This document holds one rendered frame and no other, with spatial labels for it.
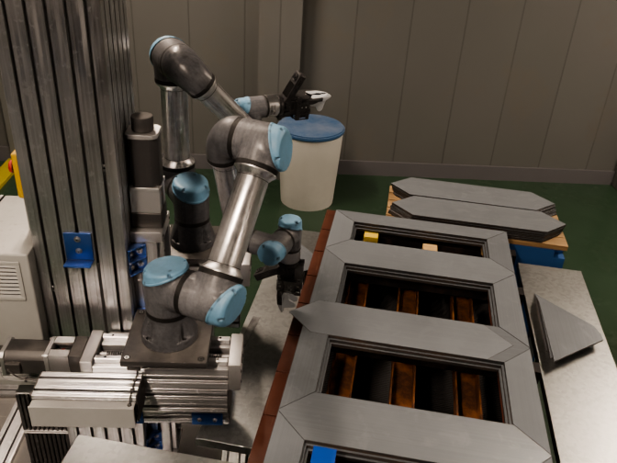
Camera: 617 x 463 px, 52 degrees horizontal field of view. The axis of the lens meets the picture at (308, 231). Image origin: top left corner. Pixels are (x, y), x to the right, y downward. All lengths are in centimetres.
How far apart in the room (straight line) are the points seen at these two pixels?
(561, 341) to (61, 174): 170
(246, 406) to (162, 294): 60
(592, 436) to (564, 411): 11
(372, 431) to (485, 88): 373
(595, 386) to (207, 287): 134
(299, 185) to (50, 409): 303
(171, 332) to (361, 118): 358
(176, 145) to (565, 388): 148
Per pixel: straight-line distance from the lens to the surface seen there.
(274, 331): 237
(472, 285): 248
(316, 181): 447
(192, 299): 160
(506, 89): 522
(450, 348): 213
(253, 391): 214
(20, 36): 165
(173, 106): 209
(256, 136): 163
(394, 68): 497
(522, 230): 292
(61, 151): 172
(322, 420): 183
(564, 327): 247
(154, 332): 172
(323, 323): 214
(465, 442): 185
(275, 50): 470
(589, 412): 223
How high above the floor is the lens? 217
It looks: 30 degrees down
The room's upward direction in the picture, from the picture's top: 4 degrees clockwise
